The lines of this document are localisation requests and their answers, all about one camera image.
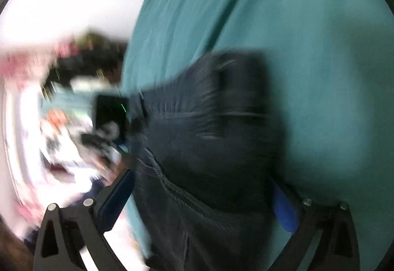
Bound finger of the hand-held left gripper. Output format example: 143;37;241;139
128;89;149;137

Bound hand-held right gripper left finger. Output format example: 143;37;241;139
32;168;136;271

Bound teal bed sheet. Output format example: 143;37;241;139
121;0;394;271

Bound dark furniture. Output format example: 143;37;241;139
46;31;127;96

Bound dark blue denim pants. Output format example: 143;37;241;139
123;51;296;271

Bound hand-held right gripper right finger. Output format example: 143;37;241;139
270;178;361;271

